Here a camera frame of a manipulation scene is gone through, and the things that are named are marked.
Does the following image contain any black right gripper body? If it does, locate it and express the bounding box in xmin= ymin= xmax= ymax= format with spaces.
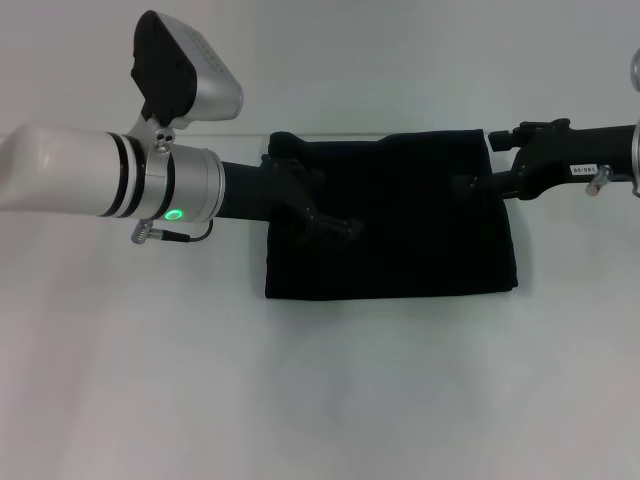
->
xmin=509 ymin=117 xmax=639 ymax=202

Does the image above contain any black t-shirt with white print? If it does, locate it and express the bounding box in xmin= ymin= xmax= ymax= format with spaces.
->
xmin=263 ymin=128 xmax=519 ymax=303

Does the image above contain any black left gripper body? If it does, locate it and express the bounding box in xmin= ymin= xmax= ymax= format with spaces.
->
xmin=215 ymin=153 xmax=317 ymax=246

